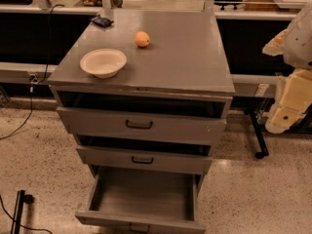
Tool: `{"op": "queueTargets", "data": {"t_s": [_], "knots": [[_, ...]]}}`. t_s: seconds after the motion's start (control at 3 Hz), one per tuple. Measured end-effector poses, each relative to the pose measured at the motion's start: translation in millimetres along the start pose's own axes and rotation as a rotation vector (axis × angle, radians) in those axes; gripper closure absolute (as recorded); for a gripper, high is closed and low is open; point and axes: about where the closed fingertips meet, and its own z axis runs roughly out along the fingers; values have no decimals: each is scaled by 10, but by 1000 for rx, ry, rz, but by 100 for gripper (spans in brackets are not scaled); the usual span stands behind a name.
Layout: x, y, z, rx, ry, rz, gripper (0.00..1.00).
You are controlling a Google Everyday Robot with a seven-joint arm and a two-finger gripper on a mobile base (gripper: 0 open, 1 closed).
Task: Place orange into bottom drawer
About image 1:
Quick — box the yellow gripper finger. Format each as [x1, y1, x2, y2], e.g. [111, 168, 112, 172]
[262, 29, 288, 57]
[265, 69, 312, 134]

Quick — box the orange fruit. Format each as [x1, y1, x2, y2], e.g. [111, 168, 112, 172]
[135, 31, 150, 48]

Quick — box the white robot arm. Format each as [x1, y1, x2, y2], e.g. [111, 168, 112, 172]
[262, 3, 312, 134]

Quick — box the grey metal drawer cabinet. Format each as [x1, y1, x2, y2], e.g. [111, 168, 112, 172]
[47, 9, 236, 234]

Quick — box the grey middle drawer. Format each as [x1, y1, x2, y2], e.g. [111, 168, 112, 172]
[76, 145, 212, 175]

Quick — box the grey open bottom drawer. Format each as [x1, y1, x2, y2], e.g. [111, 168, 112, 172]
[75, 167, 205, 234]

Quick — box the grey top drawer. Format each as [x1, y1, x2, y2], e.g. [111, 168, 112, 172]
[57, 106, 226, 145]

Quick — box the black table leg with caster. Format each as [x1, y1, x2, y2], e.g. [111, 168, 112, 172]
[248, 109, 269, 159]

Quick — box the white paper bowl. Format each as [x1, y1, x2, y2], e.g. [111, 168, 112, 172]
[80, 49, 127, 78]

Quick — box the black power cable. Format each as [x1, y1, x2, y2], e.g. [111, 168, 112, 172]
[0, 3, 66, 141]

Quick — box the black stand with cable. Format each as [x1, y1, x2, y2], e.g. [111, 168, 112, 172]
[0, 190, 54, 234]

